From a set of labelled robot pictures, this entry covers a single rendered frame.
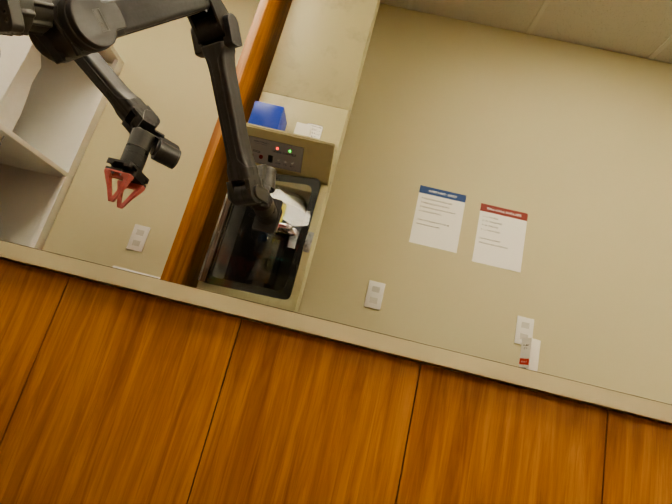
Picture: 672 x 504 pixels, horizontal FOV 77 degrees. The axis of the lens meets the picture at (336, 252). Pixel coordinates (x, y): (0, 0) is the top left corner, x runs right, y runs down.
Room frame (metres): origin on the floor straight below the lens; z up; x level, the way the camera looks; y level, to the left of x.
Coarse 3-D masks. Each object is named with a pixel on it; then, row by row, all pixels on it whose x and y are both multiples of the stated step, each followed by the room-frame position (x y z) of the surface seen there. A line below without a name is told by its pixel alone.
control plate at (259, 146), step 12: (252, 144) 1.26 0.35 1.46; (264, 144) 1.25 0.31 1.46; (276, 144) 1.25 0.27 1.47; (288, 144) 1.24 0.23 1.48; (264, 156) 1.28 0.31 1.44; (276, 156) 1.27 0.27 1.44; (288, 156) 1.27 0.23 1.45; (300, 156) 1.26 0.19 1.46; (288, 168) 1.29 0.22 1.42; (300, 168) 1.29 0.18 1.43
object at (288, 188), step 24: (288, 192) 1.27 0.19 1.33; (312, 192) 1.25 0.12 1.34; (240, 216) 1.31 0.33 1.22; (288, 216) 1.26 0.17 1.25; (240, 240) 1.30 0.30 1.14; (264, 240) 1.28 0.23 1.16; (288, 240) 1.26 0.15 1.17; (216, 264) 1.32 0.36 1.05; (240, 264) 1.29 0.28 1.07; (264, 264) 1.27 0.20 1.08; (288, 264) 1.25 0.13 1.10; (240, 288) 1.29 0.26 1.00; (264, 288) 1.27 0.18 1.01; (288, 288) 1.24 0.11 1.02
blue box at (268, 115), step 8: (256, 104) 1.23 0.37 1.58; (264, 104) 1.23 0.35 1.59; (272, 104) 1.23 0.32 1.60; (256, 112) 1.23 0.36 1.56; (264, 112) 1.23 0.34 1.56; (272, 112) 1.23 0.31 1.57; (280, 112) 1.23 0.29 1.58; (256, 120) 1.23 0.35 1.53; (264, 120) 1.23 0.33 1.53; (272, 120) 1.23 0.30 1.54; (280, 120) 1.23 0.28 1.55; (272, 128) 1.23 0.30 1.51; (280, 128) 1.26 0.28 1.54
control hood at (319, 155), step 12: (252, 132) 1.24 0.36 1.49; (264, 132) 1.23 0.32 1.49; (276, 132) 1.22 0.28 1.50; (288, 132) 1.22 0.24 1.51; (300, 144) 1.23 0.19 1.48; (312, 144) 1.22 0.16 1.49; (324, 144) 1.22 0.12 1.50; (312, 156) 1.25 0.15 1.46; (324, 156) 1.24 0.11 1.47; (276, 168) 1.30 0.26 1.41; (312, 168) 1.28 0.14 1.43; (324, 168) 1.27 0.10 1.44; (324, 180) 1.30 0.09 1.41
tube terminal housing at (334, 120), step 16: (272, 96) 1.34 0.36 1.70; (288, 112) 1.33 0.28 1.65; (304, 112) 1.33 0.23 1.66; (320, 112) 1.33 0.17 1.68; (336, 112) 1.33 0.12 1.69; (288, 128) 1.33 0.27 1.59; (336, 128) 1.33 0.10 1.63; (336, 144) 1.32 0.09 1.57; (336, 160) 1.37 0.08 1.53; (320, 192) 1.33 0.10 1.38; (320, 208) 1.32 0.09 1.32; (320, 224) 1.41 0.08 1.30; (304, 256) 1.33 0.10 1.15; (304, 272) 1.32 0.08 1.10; (208, 288) 1.34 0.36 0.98; (224, 288) 1.34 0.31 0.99; (272, 304) 1.33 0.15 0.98; (288, 304) 1.33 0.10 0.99
